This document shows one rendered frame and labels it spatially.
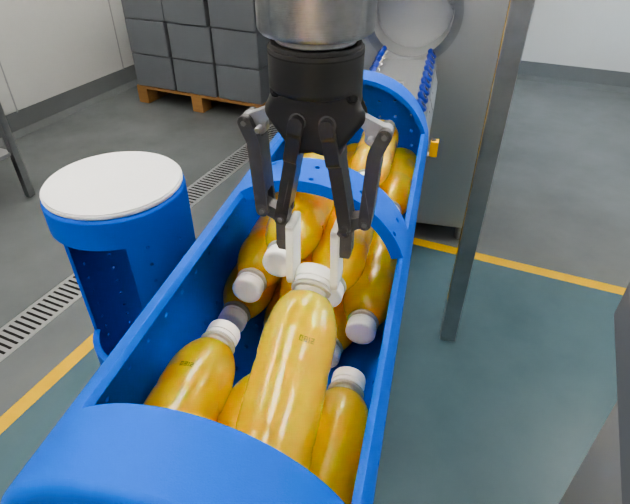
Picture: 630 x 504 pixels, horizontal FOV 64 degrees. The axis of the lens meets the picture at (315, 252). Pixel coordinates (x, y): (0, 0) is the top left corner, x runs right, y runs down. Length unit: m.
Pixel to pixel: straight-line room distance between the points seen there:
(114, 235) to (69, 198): 0.12
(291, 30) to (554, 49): 5.13
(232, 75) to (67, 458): 3.81
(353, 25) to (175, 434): 0.30
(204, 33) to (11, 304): 2.42
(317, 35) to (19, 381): 2.03
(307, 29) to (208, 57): 3.81
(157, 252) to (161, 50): 3.46
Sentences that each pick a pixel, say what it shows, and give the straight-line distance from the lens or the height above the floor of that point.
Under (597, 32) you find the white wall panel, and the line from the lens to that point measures 5.43.
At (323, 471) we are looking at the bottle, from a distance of 0.49.
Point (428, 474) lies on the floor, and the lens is 1.80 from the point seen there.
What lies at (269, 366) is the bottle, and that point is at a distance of 0.46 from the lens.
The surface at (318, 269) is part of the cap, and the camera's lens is 0.50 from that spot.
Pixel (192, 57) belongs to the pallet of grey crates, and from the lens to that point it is 4.26.
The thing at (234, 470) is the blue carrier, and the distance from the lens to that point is 0.36.
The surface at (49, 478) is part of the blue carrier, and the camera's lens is 0.39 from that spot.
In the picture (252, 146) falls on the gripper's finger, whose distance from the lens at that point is 0.45.
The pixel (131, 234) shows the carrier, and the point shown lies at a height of 0.99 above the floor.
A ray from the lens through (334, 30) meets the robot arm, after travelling 0.37.
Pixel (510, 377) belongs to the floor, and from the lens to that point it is 2.12.
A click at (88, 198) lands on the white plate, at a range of 1.07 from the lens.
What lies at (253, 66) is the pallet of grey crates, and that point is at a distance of 3.97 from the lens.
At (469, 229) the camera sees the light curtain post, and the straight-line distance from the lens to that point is 1.83.
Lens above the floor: 1.53
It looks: 36 degrees down
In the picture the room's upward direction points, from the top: straight up
